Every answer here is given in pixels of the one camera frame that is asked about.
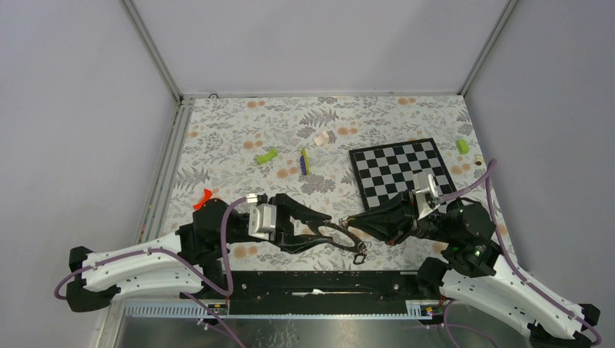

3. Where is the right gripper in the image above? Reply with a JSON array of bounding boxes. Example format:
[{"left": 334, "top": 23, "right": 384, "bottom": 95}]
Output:
[{"left": 346, "top": 187, "right": 455, "bottom": 244}]

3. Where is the large silver keyring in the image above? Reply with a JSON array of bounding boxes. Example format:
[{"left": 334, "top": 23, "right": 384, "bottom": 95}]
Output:
[{"left": 306, "top": 221, "right": 368, "bottom": 265}]

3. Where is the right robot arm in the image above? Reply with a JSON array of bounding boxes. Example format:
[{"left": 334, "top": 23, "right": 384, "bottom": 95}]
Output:
[{"left": 342, "top": 191, "right": 600, "bottom": 347}]

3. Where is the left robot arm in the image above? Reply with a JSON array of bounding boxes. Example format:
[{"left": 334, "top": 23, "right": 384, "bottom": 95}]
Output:
[{"left": 54, "top": 194, "right": 332, "bottom": 312}]

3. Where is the black white chessboard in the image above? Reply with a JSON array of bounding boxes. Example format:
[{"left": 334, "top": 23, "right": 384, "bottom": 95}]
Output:
[{"left": 349, "top": 138, "right": 457, "bottom": 210}]

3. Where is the green curved block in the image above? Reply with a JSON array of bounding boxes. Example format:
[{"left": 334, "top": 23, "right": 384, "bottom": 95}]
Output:
[{"left": 255, "top": 148, "right": 278, "bottom": 165}]

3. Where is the cream toy block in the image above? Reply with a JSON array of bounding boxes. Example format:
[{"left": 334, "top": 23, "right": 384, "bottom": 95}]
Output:
[{"left": 314, "top": 131, "right": 331, "bottom": 146}]

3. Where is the red curved block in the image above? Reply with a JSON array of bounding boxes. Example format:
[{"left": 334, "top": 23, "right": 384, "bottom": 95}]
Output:
[{"left": 193, "top": 188, "right": 213, "bottom": 210}]

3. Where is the floral table mat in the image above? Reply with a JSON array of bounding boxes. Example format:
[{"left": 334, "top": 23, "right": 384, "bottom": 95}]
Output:
[{"left": 152, "top": 95, "right": 521, "bottom": 273}]

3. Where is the small green block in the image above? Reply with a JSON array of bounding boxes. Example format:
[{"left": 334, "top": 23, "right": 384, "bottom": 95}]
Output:
[{"left": 455, "top": 138, "right": 470, "bottom": 155}]

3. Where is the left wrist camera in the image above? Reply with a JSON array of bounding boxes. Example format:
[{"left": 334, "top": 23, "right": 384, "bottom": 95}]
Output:
[{"left": 246, "top": 194, "right": 277, "bottom": 241}]

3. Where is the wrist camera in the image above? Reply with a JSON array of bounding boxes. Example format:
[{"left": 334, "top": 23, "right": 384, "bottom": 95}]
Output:
[
  {"left": 246, "top": 194, "right": 277, "bottom": 241},
  {"left": 413, "top": 172, "right": 441, "bottom": 220}
]

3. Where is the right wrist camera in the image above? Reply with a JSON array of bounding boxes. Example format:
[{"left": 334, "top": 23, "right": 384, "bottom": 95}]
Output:
[{"left": 413, "top": 172, "right": 441, "bottom": 220}]

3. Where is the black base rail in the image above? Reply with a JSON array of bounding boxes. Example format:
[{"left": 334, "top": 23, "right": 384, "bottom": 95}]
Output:
[{"left": 194, "top": 270, "right": 441, "bottom": 315}]

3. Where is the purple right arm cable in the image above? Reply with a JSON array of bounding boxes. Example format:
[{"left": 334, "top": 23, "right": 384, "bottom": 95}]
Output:
[{"left": 437, "top": 159, "right": 603, "bottom": 348}]

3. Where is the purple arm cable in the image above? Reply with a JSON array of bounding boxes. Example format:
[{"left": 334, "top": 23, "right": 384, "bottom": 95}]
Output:
[
  {"left": 437, "top": 159, "right": 603, "bottom": 348},
  {"left": 54, "top": 196, "right": 251, "bottom": 348}
]

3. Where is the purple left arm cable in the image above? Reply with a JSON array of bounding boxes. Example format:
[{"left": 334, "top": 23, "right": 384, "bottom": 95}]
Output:
[{"left": 54, "top": 196, "right": 251, "bottom": 348}]

